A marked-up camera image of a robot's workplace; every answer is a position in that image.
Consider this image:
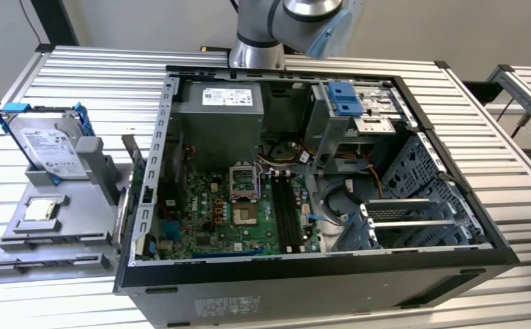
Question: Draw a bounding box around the black box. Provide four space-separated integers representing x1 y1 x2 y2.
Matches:
461 80 503 103

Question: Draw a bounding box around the metal disk bay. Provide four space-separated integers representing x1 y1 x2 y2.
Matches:
333 197 481 253

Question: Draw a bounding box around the black open PC case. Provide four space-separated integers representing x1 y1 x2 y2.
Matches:
112 63 521 328

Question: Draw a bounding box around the blue expansion slot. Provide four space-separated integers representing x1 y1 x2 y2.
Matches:
190 247 266 260

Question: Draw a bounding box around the black vertical post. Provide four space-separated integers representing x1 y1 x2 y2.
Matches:
30 0 82 47

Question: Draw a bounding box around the black RAM slot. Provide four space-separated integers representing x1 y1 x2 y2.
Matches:
282 170 307 254
270 171 297 255

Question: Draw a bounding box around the blue chip heatsink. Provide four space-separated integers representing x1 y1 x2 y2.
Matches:
160 220 183 243

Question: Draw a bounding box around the black looped wire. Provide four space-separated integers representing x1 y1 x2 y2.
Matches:
323 182 354 224

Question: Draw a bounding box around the grey parts rack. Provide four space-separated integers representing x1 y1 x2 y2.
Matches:
0 135 132 285

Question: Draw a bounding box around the green motherboard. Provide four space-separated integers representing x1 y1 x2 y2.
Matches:
155 167 323 260

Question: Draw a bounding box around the orange wire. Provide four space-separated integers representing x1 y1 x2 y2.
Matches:
367 163 385 200

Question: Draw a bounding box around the hard disk in blue carrier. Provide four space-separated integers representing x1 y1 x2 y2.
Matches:
0 101 98 186

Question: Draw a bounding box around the metal socket cover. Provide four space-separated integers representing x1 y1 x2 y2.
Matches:
229 164 261 203

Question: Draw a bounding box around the grey optical drive cage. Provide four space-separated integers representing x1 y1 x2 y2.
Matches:
303 82 409 175

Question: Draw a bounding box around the silver CPU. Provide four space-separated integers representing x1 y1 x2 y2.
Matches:
23 198 59 220

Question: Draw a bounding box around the CPU socket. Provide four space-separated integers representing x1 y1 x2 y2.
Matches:
231 202 263 227

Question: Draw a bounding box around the blue plastic drive latch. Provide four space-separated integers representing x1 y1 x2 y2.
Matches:
327 81 355 104
335 99 363 118

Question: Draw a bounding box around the locking lever wire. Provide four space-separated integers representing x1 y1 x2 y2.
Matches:
255 163 265 203

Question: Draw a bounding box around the RAM stick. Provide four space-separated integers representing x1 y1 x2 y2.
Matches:
0 255 104 271

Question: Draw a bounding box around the grey power supply unit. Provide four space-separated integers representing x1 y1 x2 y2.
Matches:
172 80 266 172

